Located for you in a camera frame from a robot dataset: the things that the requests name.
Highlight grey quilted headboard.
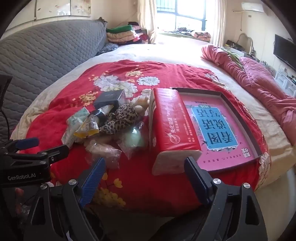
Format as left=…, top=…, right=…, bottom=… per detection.
left=0, top=20, right=108, bottom=141

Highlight pale tube with black cap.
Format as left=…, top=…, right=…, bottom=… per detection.
left=91, top=105, right=115, bottom=123

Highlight leopard print scrunchie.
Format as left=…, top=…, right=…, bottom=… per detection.
left=99, top=104, right=142, bottom=135

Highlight white drawer cabinet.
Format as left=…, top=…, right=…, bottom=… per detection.
left=274, top=64, right=296, bottom=98

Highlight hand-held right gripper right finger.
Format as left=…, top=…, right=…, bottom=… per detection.
left=184, top=157, right=268, bottom=241

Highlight red floral blanket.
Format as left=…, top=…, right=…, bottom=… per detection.
left=22, top=60, right=271, bottom=214

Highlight green striped cloth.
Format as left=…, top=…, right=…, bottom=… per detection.
left=221, top=46, right=243, bottom=68

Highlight shallow pink printed box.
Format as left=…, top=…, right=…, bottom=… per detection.
left=170, top=87, right=264, bottom=172

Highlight dark glossy square box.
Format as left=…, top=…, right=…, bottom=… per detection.
left=93, top=89, right=125, bottom=110

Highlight red tissue pack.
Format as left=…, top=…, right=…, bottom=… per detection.
left=148, top=87, right=203, bottom=176

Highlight floral cushion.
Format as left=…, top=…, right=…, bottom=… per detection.
left=193, top=31, right=211, bottom=42

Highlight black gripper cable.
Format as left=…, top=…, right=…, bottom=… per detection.
left=0, top=102, right=11, bottom=140

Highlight white air conditioner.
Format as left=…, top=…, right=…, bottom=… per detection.
left=241, top=2, right=265, bottom=13

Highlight pink quilt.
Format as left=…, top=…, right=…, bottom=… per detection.
left=200, top=44, right=296, bottom=140

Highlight floral wall painting panel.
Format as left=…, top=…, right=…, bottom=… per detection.
left=69, top=0, right=92, bottom=17
left=6, top=0, right=37, bottom=32
left=35, top=0, right=71, bottom=21

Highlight dark printed box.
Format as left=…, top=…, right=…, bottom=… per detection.
left=225, top=39, right=245, bottom=52

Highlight green tissue pack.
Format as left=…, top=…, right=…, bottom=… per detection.
left=61, top=108, right=90, bottom=149

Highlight dark patterned pillow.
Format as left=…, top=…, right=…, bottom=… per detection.
left=96, top=42, right=120, bottom=56

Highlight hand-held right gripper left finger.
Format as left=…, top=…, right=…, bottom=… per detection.
left=24, top=157, right=107, bottom=241

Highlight barred window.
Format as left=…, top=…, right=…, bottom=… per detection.
left=157, top=0, right=209, bottom=32

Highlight peach sponge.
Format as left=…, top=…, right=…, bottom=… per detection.
left=84, top=141, right=123, bottom=170

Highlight green sponge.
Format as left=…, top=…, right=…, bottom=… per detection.
left=117, top=121, right=149, bottom=160

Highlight yellow snack packet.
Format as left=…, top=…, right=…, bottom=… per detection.
left=74, top=114, right=100, bottom=139

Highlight dark clothes pile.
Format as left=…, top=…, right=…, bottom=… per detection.
left=165, top=27, right=195, bottom=35

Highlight green windowsill mat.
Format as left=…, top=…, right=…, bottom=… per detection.
left=159, top=32, right=197, bottom=39

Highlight stack of folded clothes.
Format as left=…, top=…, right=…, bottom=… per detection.
left=106, top=22, right=149, bottom=44

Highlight cream curtain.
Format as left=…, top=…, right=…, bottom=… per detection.
left=204, top=0, right=228, bottom=47
left=137, top=0, right=160, bottom=44

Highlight cream bear with silver crown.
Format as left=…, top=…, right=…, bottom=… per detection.
left=130, top=96, right=149, bottom=117

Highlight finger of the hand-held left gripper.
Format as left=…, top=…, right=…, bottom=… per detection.
left=17, top=144, right=70, bottom=164
left=2, top=137, right=40, bottom=153

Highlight beige bed sheet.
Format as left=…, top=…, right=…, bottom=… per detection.
left=10, top=42, right=296, bottom=193

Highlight black flat television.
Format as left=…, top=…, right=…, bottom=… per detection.
left=273, top=34, right=296, bottom=69

